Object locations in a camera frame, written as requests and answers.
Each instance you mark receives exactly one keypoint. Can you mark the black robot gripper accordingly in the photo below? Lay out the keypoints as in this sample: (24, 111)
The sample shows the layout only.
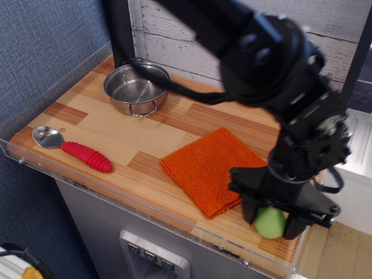
(289, 186)

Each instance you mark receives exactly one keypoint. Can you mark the green plastic pear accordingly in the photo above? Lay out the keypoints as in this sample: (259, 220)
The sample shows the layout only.
(270, 223)

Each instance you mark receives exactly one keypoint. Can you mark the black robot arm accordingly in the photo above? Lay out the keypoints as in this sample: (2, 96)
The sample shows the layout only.
(267, 62)

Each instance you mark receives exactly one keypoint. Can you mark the clear acrylic table guard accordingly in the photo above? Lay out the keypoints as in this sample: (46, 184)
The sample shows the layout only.
(62, 87)

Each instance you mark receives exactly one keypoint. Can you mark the orange folded cloth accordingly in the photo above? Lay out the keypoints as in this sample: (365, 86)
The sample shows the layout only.
(202, 170)

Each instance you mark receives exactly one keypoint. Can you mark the grey cabinet control panel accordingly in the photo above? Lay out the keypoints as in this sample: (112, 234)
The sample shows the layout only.
(146, 259)

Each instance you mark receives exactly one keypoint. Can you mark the small stainless steel pot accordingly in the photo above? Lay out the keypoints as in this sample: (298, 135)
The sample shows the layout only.
(132, 94)

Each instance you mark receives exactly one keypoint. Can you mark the black vertical frame post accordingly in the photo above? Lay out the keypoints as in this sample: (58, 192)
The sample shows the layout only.
(117, 16)

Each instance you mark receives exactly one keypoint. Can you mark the red handled metal spoon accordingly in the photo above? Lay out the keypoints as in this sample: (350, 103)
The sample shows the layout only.
(47, 137)

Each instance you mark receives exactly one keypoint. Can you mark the yellow object with black cable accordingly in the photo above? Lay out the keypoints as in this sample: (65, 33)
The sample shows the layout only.
(18, 263)

